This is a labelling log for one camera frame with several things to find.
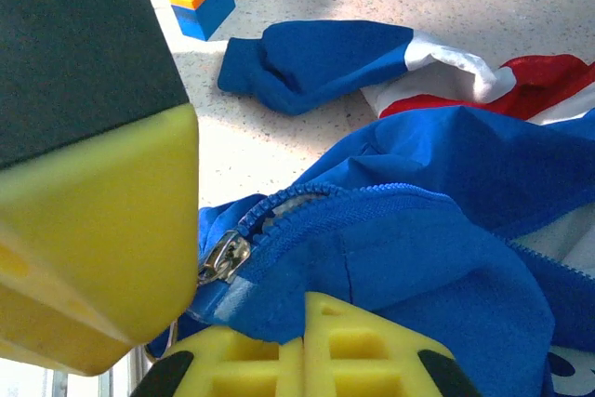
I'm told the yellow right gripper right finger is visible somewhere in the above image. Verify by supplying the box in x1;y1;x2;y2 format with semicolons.
303;291;481;397

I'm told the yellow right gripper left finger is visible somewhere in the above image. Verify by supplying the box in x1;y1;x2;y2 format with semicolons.
131;325;306;397

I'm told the blue white red jacket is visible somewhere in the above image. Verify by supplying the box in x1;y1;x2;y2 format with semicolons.
146;19;595;397

